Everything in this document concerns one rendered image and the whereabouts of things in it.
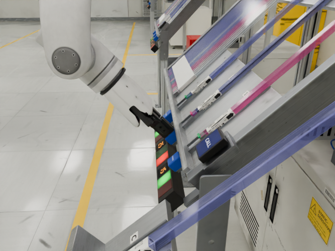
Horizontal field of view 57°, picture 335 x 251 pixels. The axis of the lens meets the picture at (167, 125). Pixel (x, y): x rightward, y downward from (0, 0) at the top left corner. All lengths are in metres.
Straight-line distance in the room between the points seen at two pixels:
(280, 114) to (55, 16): 0.38
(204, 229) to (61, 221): 1.13
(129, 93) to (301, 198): 0.51
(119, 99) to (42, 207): 1.15
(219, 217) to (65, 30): 0.38
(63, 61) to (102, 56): 0.10
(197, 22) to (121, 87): 4.63
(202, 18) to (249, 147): 4.76
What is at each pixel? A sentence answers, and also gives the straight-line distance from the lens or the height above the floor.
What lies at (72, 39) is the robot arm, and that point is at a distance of 0.54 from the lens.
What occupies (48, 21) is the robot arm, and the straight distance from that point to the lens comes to 0.55.
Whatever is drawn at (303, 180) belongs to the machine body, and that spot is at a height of 0.57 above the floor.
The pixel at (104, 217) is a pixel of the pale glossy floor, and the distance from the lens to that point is 1.56.
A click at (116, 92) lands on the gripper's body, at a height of 0.82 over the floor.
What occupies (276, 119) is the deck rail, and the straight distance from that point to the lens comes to 0.50.
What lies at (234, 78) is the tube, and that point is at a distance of 0.67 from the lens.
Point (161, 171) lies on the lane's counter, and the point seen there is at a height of 0.66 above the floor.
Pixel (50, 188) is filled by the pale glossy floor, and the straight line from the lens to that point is 1.83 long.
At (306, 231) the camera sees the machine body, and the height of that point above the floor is 0.46.
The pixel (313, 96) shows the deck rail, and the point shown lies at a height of 0.86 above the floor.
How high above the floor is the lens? 1.02
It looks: 25 degrees down
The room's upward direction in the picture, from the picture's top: straight up
